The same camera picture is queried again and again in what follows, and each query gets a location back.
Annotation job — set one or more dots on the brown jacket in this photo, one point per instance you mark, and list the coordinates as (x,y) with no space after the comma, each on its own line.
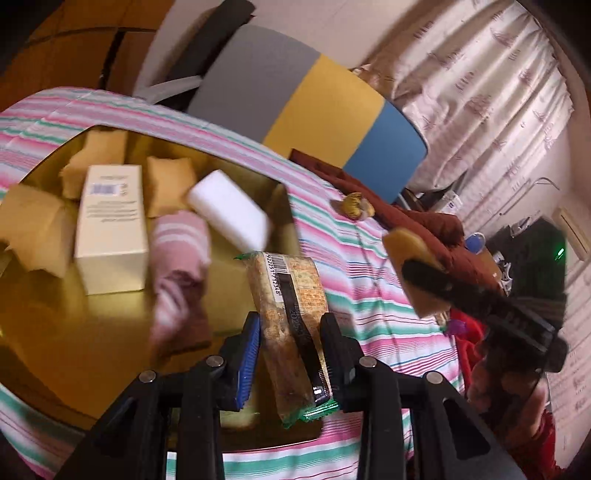
(415,221)

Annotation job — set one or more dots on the wooden cabinet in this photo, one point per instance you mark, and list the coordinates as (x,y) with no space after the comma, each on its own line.
(69,46)

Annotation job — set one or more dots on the grey yellow blue chair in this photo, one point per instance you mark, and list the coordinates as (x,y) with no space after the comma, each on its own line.
(300,101)

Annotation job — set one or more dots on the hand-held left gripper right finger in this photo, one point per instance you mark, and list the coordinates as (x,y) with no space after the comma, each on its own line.
(336,357)

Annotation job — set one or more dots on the cream cardboard box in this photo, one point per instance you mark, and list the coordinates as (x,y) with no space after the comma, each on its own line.
(111,230)

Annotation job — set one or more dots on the cracker packet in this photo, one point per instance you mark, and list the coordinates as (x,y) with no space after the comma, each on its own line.
(288,300)

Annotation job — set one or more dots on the patterned curtain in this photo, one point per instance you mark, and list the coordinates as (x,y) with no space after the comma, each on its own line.
(471,83)

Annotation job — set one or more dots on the black chair back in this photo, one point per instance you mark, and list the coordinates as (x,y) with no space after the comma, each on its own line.
(217,41)

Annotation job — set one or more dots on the yellow sponge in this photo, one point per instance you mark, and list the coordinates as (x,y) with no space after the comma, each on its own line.
(238,417)
(408,251)
(171,184)
(99,150)
(32,230)

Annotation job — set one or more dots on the striped blanket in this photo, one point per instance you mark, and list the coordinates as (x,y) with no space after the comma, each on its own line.
(369,295)

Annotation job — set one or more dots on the white sponge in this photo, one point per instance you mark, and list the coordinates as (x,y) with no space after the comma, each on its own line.
(231,207)

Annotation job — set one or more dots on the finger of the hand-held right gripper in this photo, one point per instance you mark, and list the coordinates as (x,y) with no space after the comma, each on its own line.
(438,284)

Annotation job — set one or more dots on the red cloth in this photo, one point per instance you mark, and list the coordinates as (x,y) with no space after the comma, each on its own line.
(468,337)

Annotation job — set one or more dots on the pink striped sock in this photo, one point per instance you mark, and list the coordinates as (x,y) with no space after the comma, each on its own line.
(178,258)

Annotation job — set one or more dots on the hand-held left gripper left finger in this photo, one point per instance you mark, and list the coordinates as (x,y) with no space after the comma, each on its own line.
(244,364)

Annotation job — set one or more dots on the white chair armrest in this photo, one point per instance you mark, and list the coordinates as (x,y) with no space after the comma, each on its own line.
(171,88)

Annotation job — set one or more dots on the round blue object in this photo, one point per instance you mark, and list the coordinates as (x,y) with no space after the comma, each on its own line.
(475,241)

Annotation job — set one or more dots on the small purple object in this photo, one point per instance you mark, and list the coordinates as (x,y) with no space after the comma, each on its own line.
(455,327)

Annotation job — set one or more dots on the golden container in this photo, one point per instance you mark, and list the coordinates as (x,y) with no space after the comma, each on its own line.
(115,323)

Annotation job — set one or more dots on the small yellow brown toy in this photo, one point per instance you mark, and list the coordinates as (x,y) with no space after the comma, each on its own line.
(355,205)

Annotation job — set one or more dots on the person's right hand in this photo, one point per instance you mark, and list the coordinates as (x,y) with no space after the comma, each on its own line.
(508,397)

